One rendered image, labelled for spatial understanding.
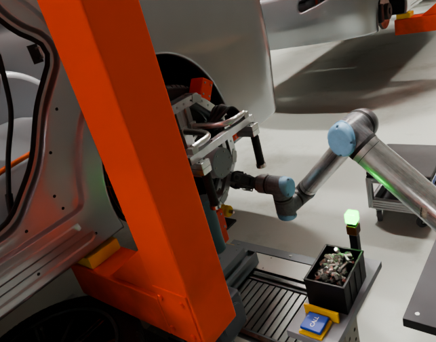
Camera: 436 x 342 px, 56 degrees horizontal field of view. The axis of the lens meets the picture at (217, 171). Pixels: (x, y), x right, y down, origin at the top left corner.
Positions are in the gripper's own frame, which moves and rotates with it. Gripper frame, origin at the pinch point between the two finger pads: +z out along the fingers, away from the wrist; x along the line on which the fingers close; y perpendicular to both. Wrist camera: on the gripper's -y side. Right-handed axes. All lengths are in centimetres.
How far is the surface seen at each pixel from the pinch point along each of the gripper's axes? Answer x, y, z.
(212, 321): -56, -50, -50
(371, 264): -26, 0, -78
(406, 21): 241, 239, 6
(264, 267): -38, 42, -9
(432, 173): 31, 74, -77
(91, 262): -50, -61, 2
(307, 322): -50, -27, -70
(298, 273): -37, 43, -29
